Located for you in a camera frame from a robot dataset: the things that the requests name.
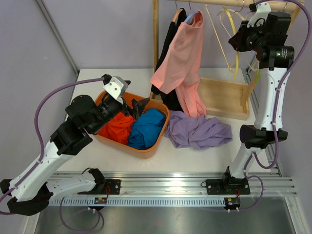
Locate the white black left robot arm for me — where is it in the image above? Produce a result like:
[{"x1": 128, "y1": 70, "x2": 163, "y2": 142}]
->
[{"x1": 0, "y1": 94, "x2": 150, "y2": 216}]

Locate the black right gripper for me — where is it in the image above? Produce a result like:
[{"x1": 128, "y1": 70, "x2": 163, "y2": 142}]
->
[{"x1": 230, "y1": 19, "x2": 268, "y2": 53}]

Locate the purple t shirt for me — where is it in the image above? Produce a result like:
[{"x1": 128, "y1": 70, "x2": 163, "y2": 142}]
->
[{"x1": 164, "y1": 111, "x2": 233, "y2": 150}]

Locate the right aluminium frame post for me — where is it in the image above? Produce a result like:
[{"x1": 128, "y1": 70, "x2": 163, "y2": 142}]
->
[{"x1": 245, "y1": 68, "x2": 289, "y2": 169}]

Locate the wooden clothes rack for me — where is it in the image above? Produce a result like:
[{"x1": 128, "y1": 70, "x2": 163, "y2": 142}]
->
[{"x1": 148, "y1": 0, "x2": 305, "y2": 121}]

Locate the orange clothes hanger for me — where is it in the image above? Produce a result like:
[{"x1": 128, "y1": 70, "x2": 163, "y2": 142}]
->
[{"x1": 172, "y1": 1, "x2": 183, "y2": 22}]

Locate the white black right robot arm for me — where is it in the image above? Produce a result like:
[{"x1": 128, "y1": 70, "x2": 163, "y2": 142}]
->
[{"x1": 205, "y1": 12, "x2": 294, "y2": 195}]

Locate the light blue clothes hanger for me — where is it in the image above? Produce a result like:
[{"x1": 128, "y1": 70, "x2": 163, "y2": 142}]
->
[{"x1": 184, "y1": 1, "x2": 199, "y2": 25}]

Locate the green clothes hanger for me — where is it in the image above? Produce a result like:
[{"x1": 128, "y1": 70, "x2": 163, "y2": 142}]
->
[{"x1": 248, "y1": 70, "x2": 261, "y2": 94}]

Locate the aluminium frame post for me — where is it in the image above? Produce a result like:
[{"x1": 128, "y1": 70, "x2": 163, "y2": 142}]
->
[
  {"x1": 35, "y1": 0, "x2": 79, "y2": 77},
  {"x1": 245, "y1": 68, "x2": 289, "y2": 169}
]

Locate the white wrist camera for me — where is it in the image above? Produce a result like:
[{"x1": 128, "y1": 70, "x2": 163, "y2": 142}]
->
[
  {"x1": 103, "y1": 74, "x2": 131, "y2": 104},
  {"x1": 247, "y1": 1, "x2": 271, "y2": 28}
]

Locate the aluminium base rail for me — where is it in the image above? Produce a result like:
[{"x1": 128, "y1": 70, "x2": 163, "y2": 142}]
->
[{"x1": 62, "y1": 172, "x2": 297, "y2": 208}]

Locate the pink t shirt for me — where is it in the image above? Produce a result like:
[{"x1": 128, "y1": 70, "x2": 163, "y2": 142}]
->
[{"x1": 151, "y1": 11, "x2": 207, "y2": 117}]

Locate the black t shirt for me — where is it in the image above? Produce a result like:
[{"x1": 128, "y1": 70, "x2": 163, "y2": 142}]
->
[{"x1": 151, "y1": 8, "x2": 187, "y2": 112}]

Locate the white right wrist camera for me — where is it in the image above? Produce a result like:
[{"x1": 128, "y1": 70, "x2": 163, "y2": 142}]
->
[{"x1": 247, "y1": 1, "x2": 271, "y2": 28}]

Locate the blue t shirt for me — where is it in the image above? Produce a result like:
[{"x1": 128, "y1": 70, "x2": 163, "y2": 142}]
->
[{"x1": 127, "y1": 109, "x2": 165, "y2": 150}]

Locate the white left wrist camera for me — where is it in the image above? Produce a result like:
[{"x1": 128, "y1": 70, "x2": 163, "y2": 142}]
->
[{"x1": 103, "y1": 74, "x2": 131, "y2": 104}]

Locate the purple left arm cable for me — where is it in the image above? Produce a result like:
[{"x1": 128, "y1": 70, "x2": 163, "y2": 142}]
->
[{"x1": 0, "y1": 77, "x2": 108, "y2": 232}]

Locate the cream clothes hanger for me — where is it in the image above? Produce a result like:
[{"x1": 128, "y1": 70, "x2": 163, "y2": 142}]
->
[{"x1": 217, "y1": 5, "x2": 259, "y2": 72}]

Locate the orange t shirt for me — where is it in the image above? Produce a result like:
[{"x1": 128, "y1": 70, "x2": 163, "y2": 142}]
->
[{"x1": 98, "y1": 113, "x2": 135, "y2": 145}]

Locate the yellow clothes hanger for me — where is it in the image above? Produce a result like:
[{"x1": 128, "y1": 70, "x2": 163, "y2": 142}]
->
[{"x1": 205, "y1": 4, "x2": 240, "y2": 80}]

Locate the orange plastic basket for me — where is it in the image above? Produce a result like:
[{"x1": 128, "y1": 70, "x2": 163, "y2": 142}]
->
[{"x1": 95, "y1": 100, "x2": 170, "y2": 159}]

